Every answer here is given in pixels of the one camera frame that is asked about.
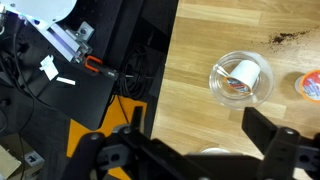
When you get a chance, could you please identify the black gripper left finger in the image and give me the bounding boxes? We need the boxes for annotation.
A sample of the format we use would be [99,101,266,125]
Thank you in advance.
[63,105,214,180]

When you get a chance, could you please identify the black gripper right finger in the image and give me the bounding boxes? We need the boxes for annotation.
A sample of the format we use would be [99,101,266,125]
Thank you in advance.
[241,107,320,180]

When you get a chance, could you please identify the clear glass bowl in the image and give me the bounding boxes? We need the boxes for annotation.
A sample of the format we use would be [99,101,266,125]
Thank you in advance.
[208,50,275,111]

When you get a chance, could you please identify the white coffee pod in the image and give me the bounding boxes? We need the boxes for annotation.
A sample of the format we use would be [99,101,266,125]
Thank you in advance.
[223,59,262,98]

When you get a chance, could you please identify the spilled coffee grounds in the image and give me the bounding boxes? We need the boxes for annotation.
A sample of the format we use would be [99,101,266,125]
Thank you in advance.
[266,29,313,46]

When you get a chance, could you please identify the orange floor mat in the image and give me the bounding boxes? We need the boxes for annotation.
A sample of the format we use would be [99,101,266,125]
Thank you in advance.
[66,96,148,180]

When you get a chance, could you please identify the orange rimmed container lid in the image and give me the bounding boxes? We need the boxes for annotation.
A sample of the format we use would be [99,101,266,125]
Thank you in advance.
[294,69,320,104]

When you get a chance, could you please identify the clear round plastic lid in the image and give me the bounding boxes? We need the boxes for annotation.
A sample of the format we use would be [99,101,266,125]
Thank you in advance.
[199,147,231,155]

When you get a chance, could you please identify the orange black clamp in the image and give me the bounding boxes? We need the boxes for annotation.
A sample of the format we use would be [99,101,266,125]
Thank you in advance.
[84,55,119,79]

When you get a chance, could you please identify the white tape piece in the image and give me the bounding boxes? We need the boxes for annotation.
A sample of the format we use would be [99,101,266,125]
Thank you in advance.
[39,54,59,81]
[55,76,77,86]

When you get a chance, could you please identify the small labelled cardboard box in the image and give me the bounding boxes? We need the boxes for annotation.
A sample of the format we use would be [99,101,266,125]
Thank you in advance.
[0,143,45,180]

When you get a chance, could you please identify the white curved plastic cover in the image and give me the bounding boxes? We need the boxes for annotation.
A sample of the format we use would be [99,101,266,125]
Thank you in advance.
[0,0,78,25]

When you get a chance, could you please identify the aluminium bracket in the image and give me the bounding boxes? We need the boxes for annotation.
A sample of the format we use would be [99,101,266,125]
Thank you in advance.
[29,19,96,64]

